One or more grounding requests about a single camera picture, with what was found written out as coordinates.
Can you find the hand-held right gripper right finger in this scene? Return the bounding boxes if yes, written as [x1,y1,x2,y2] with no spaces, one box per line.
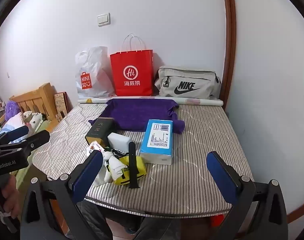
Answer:
[202,151,289,240]

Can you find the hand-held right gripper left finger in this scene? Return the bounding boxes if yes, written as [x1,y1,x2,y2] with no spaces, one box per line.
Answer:
[20,151,114,240]

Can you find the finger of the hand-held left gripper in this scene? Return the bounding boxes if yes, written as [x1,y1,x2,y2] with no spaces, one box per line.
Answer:
[0,130,51,155]
[0,125,29,147]

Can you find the white strawberry snack packet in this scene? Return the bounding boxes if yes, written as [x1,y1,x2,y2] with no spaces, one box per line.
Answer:
[86,141,105,159]

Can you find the white glove with green cuff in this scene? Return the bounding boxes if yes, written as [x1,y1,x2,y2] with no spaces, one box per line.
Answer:
[106,159,126,183]

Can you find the white sponge block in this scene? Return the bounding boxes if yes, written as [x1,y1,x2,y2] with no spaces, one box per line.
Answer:
[107,132,131,153]

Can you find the black watch strap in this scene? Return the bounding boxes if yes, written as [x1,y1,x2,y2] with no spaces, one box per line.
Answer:
[128,142,140,189]

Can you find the yellow zip pouch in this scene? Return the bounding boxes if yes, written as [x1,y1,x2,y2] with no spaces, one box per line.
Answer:
[113,155,147,186]

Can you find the purple cloth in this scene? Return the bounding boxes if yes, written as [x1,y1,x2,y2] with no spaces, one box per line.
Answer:
[89,98,185,133]

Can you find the grey fabric shoulder bag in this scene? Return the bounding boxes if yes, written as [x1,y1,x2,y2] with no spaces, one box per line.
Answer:
[154,66,222,100]

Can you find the person's left hand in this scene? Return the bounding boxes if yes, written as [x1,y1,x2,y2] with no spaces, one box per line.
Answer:
[1,174,20,218]

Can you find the light blue printed bedding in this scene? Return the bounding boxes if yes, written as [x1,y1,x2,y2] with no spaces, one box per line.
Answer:
[0,114,26,137]

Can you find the light green bed sheet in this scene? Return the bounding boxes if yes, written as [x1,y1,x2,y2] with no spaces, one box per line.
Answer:
[15,155,48,190]

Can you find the grey striped mattress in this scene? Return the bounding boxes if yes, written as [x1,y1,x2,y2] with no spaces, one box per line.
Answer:
[32,102,255,217]

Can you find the wooden bed headboard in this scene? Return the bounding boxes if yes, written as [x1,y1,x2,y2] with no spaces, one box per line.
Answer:
[9,82,60,130]

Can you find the red object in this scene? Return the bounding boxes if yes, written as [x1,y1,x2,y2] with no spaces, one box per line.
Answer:
[209,214,233,230]

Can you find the patterned brown box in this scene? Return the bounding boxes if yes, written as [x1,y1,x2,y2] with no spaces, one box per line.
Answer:
[53,92,68,120]

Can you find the dark green box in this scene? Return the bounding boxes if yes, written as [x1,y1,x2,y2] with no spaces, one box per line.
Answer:
[85,117,115,148]

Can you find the person's dark trousers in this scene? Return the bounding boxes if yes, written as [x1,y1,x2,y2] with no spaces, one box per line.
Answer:
[78,200,152,234]

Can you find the blue tissue pack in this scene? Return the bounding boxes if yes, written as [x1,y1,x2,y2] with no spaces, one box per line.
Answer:
[139,119,173,165]

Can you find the rolled printed paper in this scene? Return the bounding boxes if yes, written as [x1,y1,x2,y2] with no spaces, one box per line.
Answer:
[77,95,223,107]

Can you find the white plastic shopping bag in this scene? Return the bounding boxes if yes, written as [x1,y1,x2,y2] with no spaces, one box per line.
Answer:
[75,46,117,98]

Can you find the red paper shopping bag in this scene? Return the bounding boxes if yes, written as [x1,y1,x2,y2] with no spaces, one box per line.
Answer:
[110,33,154,97]

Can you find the brown wooden door frame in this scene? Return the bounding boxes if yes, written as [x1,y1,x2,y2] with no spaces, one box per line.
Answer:
[221,0,237,111]

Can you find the white wall light switch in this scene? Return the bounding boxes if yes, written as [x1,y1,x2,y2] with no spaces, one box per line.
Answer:
[97,13,110,27]

